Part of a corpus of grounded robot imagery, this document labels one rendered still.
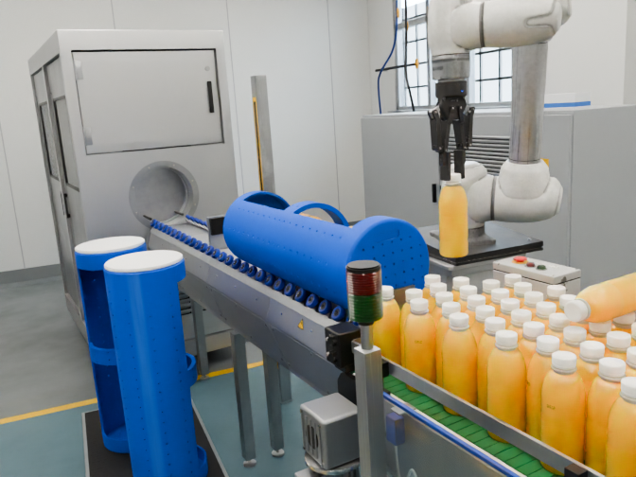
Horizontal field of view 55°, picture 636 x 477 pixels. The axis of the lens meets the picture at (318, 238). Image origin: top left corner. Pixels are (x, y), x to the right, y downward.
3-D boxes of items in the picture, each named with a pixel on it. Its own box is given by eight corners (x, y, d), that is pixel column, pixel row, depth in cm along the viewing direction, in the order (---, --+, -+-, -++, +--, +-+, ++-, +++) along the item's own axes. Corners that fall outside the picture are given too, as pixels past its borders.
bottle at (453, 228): (470, 251, 156) (469, 178, 152) (466, 258, 150) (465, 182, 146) (442, 250, 159) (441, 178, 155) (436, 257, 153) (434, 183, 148)
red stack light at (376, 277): (368, 283, 113) (367, 262, 113) (389, 291, 108) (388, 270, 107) (340, 290, 110) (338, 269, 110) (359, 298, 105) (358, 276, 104)
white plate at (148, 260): (133, 273, 202) (134, 276, 202) (198, 254, 223) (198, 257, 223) (88, 263, 219) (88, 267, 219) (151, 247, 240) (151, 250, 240)
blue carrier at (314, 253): (292, 253, 249) (283, 184, 242) (433, 305, 174) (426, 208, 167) (228, 270, 236) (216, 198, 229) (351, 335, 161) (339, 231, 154)
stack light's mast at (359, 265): (371, 339, 116) (367, 257, 112) (391, 348, 110) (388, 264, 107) (344, 346, 113) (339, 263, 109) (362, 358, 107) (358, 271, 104)
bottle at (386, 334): (397, 361, 153) (395, 288, 149) (406, 372, 146) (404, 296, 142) (370, 364, 152) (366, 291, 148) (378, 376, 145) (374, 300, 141)
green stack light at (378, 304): (370, 309, 115) (368, 283, 113) (390, 317, 109) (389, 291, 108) (341, 316, 111) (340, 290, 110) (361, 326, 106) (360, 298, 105)
